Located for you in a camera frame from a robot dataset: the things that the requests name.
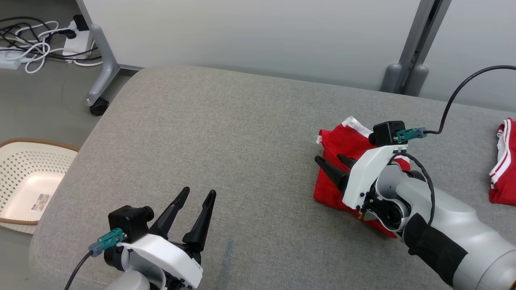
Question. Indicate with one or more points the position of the grey partition post base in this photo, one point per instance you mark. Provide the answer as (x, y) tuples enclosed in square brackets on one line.
[(419, 40)]

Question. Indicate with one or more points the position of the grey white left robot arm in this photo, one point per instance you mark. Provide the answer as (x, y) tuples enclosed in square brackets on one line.
[(135, 282)]

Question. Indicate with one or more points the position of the large black power plug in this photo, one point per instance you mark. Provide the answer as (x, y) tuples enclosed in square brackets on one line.
[(80, 23)]

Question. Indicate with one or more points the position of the small black power plug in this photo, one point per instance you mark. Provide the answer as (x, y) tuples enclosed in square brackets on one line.
[(69, 34)]

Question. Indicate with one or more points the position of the red jersey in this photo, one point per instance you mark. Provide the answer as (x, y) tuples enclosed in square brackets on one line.
[(342, 141)]

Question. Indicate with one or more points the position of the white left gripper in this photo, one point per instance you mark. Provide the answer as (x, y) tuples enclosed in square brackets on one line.
[(173, 255)]

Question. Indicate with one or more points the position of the grey partition leg with caster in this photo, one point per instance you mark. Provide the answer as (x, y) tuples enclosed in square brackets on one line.
[(107, 60)]

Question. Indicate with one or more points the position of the paper label in basket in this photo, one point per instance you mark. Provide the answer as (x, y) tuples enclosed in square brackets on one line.
[(41, 202)]

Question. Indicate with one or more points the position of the teal left camera connector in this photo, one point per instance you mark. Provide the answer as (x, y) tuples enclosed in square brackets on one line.
[(109, 239)]

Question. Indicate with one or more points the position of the cream perforated laundry basket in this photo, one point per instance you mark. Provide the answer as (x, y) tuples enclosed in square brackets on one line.
[(24, 161)]

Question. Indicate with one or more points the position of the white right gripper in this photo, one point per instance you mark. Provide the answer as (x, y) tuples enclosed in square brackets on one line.
[(365, 173)]

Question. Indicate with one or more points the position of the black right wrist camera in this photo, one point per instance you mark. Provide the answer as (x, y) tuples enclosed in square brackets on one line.
[(387, 133)]

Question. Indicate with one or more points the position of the teal right camera connector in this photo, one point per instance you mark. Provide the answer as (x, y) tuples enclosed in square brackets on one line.
[(411, 134)]

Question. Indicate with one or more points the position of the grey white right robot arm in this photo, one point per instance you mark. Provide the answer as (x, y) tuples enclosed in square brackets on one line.
[(463, 225)]

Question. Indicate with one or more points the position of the small white power adapter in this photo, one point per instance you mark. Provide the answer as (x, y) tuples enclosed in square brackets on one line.
[(10, 58)]

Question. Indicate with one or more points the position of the teal camera connector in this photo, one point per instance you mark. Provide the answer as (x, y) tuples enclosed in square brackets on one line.
[(109, 239), (411, 134)]

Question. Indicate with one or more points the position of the black caster wheel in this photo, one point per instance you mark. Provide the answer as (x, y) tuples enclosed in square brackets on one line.
[(99, 106)]

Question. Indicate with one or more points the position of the red shorts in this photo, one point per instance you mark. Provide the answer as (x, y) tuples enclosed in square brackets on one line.
[(504, 181)]

